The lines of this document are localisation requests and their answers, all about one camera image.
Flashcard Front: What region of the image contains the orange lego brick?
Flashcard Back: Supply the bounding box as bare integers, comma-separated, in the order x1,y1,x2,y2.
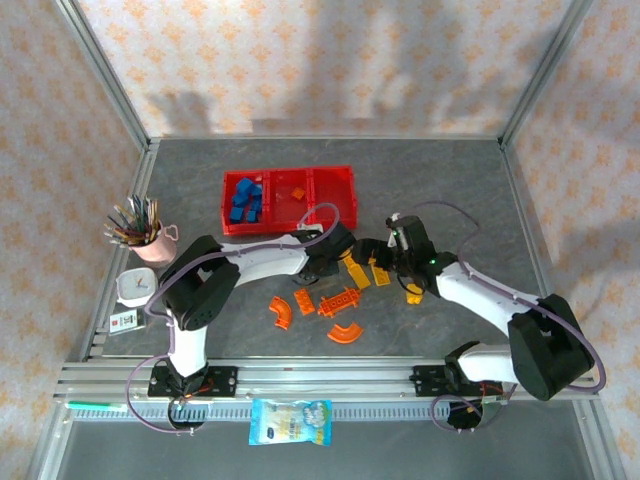
293,288,316,317

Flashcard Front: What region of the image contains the orange lego plate with holes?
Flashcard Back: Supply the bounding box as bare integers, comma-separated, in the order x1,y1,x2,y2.
318,286,362,318

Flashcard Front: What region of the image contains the orange curved lego piece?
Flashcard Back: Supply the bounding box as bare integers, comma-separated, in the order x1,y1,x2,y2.
327,321,365,346
269,295,294,332

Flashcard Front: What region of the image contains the red plastic bin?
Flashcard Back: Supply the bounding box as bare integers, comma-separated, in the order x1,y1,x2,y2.
267,168,315,234
221,170,271,236
309,164,360,231

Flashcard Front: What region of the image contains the blue snack bag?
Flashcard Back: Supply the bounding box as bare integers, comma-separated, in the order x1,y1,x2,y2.
248,397,334,447

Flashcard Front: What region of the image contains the pink cup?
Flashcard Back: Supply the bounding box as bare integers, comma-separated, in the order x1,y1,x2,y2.
130,223,180,265

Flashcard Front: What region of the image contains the white square clock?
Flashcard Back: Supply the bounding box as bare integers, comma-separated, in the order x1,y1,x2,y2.
115,267,160,308

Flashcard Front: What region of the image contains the small label card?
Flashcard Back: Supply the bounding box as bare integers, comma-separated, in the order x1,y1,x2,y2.
108,309,148,337

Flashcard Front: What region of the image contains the green plastic stick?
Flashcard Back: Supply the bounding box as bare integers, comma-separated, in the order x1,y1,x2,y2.
64,401,126,412

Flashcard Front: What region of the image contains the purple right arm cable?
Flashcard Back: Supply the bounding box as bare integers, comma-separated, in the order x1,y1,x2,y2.
399,200,607,434

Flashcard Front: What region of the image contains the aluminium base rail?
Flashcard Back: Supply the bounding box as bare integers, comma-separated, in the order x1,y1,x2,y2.
53,356,599,401

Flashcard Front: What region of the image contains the grey slotted cable duct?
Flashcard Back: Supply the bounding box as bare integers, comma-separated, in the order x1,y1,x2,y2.
67,399,501,422

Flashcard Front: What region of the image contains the aluminium frame post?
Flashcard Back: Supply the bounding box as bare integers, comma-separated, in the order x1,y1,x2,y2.
498,0,595,149
53,0,152,152

